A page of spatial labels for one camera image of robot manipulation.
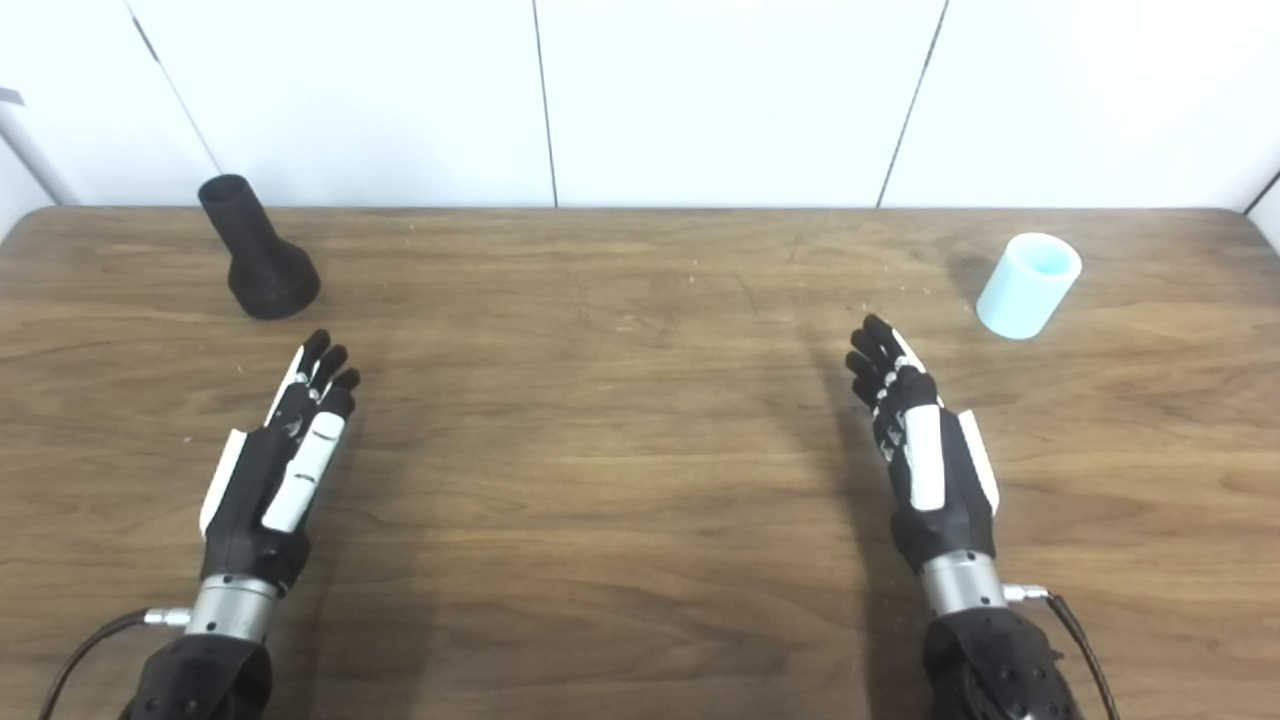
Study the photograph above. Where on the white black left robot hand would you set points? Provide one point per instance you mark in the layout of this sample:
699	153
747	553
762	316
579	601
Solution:
250	500

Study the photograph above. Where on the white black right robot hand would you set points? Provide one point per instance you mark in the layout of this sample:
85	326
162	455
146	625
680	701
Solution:
950	510

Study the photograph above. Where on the black cup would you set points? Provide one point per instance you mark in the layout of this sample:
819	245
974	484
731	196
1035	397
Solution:
265	275

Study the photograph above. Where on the light blue cup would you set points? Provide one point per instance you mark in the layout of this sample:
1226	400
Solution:
1020	290

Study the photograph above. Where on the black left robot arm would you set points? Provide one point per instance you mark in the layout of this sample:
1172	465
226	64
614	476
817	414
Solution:
200	680

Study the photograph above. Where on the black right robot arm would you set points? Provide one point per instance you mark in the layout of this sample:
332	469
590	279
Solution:
1000	670

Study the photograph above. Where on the white corner post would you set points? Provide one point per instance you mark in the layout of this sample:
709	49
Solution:
35	160

